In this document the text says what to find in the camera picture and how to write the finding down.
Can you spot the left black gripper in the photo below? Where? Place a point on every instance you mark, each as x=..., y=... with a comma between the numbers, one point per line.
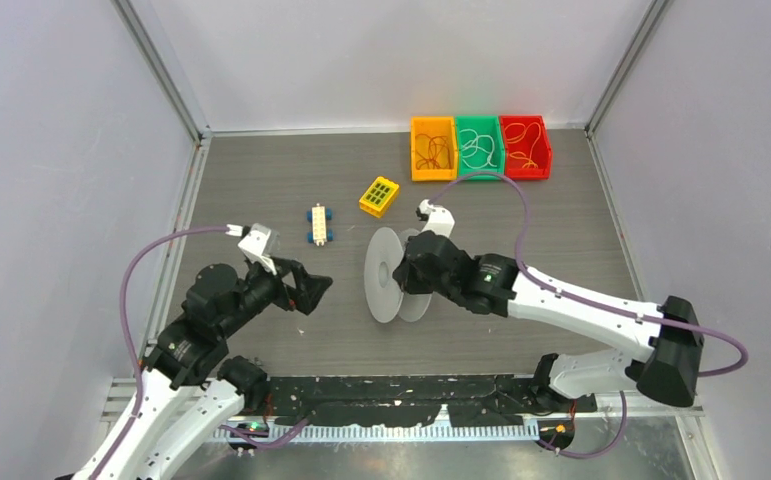
x=309, y=288

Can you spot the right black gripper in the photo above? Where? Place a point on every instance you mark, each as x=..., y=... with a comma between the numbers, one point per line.
x=405, y=278

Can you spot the grey cable spool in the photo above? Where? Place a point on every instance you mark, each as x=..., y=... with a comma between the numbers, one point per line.
x=385, y=299

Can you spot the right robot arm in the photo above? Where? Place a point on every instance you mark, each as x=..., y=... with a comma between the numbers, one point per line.
x=653, y=348

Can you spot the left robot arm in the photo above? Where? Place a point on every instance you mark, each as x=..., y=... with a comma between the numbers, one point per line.
x=188, y=385

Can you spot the yellow toy brick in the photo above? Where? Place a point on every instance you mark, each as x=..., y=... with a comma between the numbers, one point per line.
x=379, y=196

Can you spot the orange bin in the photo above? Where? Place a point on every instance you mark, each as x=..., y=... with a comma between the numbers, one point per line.
x=434, y=153

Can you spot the green bin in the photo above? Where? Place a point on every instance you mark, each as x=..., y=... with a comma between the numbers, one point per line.
x=480, y=145

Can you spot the red bin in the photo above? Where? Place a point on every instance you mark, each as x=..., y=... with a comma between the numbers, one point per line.
x=528, y=150

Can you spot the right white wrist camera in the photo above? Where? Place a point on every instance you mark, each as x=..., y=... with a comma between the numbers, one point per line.
x=436, y=218

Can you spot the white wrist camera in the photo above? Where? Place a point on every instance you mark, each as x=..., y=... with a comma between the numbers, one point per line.
x=436, y=218
x=256, y=243

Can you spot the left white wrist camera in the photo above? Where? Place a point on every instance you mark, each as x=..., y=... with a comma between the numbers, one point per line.
x=256, y=243

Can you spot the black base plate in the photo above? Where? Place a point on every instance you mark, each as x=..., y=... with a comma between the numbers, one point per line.
x=415, y=400

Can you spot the slotted cable duct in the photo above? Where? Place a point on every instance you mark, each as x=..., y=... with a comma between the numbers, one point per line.
x=435, y=432

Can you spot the left aluminium frame post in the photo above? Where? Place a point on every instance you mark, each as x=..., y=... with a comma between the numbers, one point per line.
x=153, y=42

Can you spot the aluminium frame post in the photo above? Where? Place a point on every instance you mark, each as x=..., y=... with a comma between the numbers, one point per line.
x=153, y=42
x=645, y=30

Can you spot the right aluminium frame post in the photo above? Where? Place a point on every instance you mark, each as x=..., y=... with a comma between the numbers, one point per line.
x=645, y=30

